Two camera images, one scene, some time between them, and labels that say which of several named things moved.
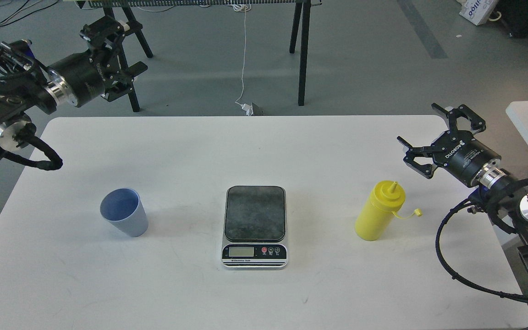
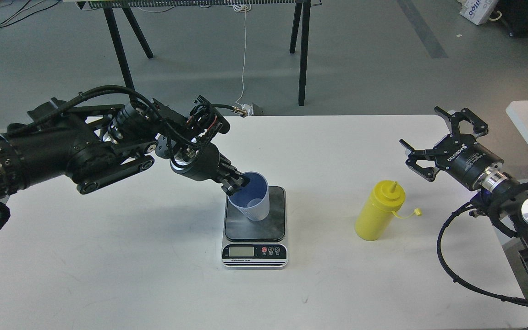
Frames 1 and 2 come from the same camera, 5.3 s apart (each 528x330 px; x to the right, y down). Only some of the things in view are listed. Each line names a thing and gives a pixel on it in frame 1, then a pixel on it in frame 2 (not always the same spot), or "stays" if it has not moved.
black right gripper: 458,151 stays
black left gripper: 85,77 → 205,162
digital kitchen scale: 255,228 stays
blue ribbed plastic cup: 124,208 → 252,200
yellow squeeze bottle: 385,198 stays
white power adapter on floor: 248,108 stays
